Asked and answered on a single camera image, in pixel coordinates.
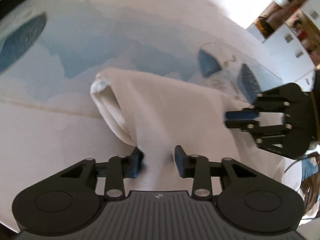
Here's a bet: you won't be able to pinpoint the white sweater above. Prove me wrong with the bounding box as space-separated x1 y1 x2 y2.
90 68 302 191

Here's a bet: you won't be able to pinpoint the white kitchen cabinets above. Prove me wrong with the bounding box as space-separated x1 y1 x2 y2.
247 0 319 91

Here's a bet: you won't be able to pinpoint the blue patterned table mat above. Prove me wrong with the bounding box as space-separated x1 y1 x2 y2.
1 0 283 114

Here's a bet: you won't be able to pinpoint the black cable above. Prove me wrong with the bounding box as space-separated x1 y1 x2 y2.
283 152 320 176

